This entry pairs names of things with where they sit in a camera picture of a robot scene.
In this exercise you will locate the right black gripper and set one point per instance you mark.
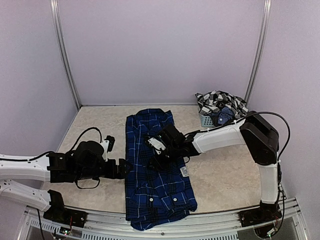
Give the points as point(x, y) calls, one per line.
point(158, 164)

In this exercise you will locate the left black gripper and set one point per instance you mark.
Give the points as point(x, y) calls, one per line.
point(120, 174)

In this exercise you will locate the blue plaid long sleeve shirt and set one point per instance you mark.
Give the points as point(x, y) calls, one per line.
point(154, 195)

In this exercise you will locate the light blue plastic basket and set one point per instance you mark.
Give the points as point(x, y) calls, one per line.
point(206, 121)

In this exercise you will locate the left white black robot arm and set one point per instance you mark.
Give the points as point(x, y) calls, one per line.
point(88, 161)

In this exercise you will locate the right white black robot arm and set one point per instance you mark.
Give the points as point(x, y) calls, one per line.
point(253, 131)

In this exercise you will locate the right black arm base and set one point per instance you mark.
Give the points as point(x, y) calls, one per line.
point(262, 214)

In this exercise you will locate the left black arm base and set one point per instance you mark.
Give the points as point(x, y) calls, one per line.
point(58, 213)

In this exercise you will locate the black white checkered shirt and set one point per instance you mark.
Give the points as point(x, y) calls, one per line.
point(214, 101)

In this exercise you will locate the small blue check shirt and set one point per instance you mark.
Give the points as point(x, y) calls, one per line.
point(222, 117)

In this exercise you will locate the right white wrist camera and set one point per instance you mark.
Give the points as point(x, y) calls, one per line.
point(155, 144)

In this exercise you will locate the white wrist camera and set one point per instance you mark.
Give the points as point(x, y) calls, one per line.
point(107, 144)
point(155, 144)

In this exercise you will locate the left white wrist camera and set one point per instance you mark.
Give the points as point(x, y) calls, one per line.
point(107, 144)

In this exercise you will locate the front aluminium rail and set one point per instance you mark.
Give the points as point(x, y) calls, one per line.
point(103, 225)

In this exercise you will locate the right aluminium frame post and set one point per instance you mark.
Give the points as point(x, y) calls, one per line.
point(259, 49)

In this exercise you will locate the aluminium frame post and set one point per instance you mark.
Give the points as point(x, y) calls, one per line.
point(54, 6)
point(259, 49)

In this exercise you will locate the left aluminium frame post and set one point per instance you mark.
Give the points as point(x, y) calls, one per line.
point(54, 6)

